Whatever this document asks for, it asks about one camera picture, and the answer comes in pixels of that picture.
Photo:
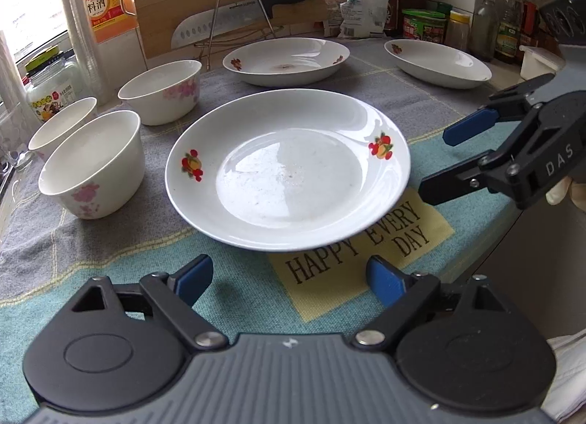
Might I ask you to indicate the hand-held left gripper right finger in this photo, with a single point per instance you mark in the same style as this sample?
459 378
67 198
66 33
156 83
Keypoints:
382 280

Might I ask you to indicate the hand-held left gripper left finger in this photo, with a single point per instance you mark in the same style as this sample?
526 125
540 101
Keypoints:
194 275

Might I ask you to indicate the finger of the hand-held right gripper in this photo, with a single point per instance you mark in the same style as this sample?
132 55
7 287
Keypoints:
467 127
451 186

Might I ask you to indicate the white plate fruit print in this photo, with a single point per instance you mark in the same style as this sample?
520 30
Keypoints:
284 177
435 64

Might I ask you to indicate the white bowl pink flowers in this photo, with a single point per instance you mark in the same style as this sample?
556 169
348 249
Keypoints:
160 99
59 124
91 167

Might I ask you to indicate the person's right hand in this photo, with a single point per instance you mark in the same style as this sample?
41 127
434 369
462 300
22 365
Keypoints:
561 190

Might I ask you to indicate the grey teal checked table mat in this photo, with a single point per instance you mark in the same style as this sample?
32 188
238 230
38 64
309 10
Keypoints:
137 241

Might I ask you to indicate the white plastic container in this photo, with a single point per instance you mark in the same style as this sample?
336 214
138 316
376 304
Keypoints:
540 62

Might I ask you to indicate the yellow-lidded spice jar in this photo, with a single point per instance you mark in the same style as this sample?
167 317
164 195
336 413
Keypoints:
457 32

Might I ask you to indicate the grey bottle red cap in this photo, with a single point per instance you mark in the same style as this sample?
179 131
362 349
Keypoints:
484 30

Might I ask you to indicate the oil bottle green yellow label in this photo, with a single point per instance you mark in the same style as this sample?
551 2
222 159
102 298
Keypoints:
508 30

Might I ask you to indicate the green-lidded sauce jar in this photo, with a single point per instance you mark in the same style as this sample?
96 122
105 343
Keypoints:
423 28

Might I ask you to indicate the small green-capped jar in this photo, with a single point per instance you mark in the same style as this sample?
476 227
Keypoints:
442 6

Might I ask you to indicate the clear bottle red label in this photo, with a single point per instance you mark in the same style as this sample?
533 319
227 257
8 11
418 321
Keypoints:
530 21

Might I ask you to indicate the blue white snack bag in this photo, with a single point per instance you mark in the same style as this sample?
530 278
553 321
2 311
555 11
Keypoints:
366 7

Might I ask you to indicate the person's white garment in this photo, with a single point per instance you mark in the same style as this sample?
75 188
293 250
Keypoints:
572 369

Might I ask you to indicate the glass jar green lid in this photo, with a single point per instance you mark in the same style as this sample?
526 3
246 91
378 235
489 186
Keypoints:
48 94

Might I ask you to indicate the stack of clear plastic cups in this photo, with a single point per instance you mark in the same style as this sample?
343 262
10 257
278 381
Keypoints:
75 16

